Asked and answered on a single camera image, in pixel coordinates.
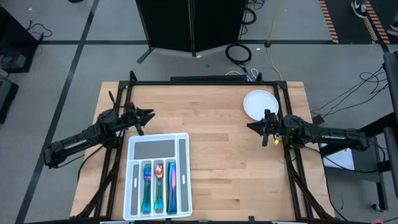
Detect iridescent rainbow spoon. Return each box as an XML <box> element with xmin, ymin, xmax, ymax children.
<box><xmin>154</xmin><ymin>164</ymin><xmax>164</xmax><ymax>210</ymax></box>
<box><xmin>154</xmin><ymin>179</ymin><xmax>160</xmax><ymax>210</ymax></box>

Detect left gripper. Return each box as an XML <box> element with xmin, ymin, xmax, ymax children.
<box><xmin>123</xmin><ymin>101</ymin><xmax>156</xmax><ymax>137</ymax></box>

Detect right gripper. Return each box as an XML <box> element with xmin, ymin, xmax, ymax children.
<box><xmin>247</xmin><ymin>108</ymin><xmax>284</xmax><ymax>147</ymax></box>

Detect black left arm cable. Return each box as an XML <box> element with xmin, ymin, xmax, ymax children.
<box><xmin>108</xmin><ymin>90</ymin><xmax>118</xmax><ymax>110</ymax></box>

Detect black coiled cable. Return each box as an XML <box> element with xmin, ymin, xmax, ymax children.
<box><xmin>224</xmin><ymin>42</ymin><xmax>252</xmax><ymax>65</ymax></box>

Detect white cable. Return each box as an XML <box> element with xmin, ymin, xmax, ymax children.
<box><xmin>226</xmin><ymin>67</ymin><xmax>259</xmax><ymax>82</ymax></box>

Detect person's shoe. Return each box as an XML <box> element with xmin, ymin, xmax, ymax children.
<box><xmin>350</xmin><ymin>0</ymin><xmax>370</xmax><ymax>19</ymax></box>
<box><xmin>386</xmin><ymin>21</ymin><xmax>398</xmax><ymax>37</ymax></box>

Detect black folding screen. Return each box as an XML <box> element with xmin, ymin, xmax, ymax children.
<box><xmin>135</xmin><ymin>0</ymin><xmax>249</xmax><ymax>65</ymax></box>

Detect white round plate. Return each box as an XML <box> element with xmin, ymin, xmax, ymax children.
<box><xmin>243</xmin><ymin>89</ymin><xmax>280</xmax><ymax>122</ymax></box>

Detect black box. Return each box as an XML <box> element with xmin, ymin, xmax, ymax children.
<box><xmin>0</xmin><ymin>70</ymin><xmax>19</xmax><ymax>125</ymax></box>

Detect white plastic cutlery tray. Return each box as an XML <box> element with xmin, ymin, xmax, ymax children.
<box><xmin>123</xmin><ymin>133</ymin><xmax>193</xmax><ymax>222</ymax></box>

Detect black cabinet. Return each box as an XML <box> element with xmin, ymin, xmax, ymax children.
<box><xmin>0</xmin><ymin>6</ymin><xmax>40</xmax><ymax>75</ymax></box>

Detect black floor cables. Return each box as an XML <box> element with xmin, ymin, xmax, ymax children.
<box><xmin>310</xmin><ymin>63</ymin><xmax>390</xmax><ymax>125</ymax></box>

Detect yellow cable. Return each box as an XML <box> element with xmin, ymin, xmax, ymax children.
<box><xmin>266</xmin><ymin>0</ymin><xmax>284</xmax><ymax>81</ymax></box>

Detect black metal stand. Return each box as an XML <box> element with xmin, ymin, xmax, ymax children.
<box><xmin>319</xmin><ymin>51</ymin><xmax>398</xmax><ymax>212</ymax></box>

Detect white paper sheet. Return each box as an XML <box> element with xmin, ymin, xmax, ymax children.
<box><xmin>320</xmin><ymin>141</ymin><xmax>356</xmax><ymax>171</ymax></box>

